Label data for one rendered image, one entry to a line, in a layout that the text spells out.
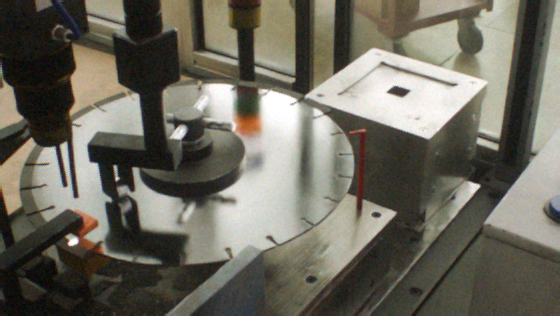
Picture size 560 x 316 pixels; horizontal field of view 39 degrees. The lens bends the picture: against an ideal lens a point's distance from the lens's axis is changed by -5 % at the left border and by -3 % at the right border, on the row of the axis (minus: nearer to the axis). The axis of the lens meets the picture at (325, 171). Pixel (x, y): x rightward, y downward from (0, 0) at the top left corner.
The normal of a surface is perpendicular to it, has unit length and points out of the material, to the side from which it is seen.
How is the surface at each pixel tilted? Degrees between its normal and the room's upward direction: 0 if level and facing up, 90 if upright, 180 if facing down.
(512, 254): 90
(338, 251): 0
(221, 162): 5
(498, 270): 90
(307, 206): 0
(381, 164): 90
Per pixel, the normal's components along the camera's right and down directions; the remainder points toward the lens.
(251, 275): 0.84, 0.31
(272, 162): 0.01, -0.83
